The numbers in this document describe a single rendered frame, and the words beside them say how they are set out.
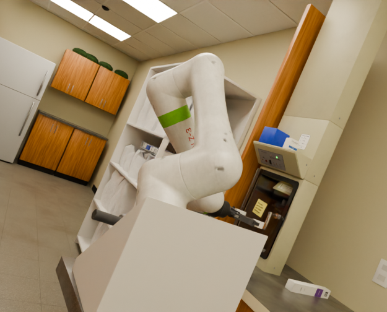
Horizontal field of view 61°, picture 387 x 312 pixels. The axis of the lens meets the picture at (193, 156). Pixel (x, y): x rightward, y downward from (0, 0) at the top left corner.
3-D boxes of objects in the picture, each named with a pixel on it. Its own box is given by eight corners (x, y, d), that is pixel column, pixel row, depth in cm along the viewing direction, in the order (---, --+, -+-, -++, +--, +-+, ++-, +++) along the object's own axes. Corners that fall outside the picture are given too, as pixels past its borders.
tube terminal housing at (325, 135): (259, 252, 192) (311, 132, 192) (298, 281, 164) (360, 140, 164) (226, 242, 180) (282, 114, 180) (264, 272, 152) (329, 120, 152)
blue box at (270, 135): (270, 148, 177) (277, 133, 177) (283, 151, 169) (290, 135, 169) (257, 141, 173) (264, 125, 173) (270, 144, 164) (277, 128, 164)
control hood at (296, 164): (260, 164, 180) (268, 148, 180) (304, 179, 152) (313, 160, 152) (246, 157, 175) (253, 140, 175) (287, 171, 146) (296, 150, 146)
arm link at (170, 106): (167, 66, 106) (178, 65, 118) (135, 82, 111) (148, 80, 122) (189, 117, 109) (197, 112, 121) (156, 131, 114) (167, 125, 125)
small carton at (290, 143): (289, 152, 162) (294, 141, 162) (295, 153, 157) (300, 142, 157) (281, 148, 160) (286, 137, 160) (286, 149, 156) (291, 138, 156)
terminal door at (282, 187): (231, 234, 179) (260, 168, 179) (266, 260, 152) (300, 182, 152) (230, 234, 179) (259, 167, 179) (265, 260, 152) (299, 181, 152)
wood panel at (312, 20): (268, 251, 206) (356, 49, 207) (271, 254, 203) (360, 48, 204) (207, 233, 183) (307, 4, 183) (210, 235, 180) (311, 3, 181)
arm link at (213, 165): (234, 164, 73) (213, 38, 107) (171, 186, 78) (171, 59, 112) (253, 192, 82) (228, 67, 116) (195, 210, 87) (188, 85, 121)
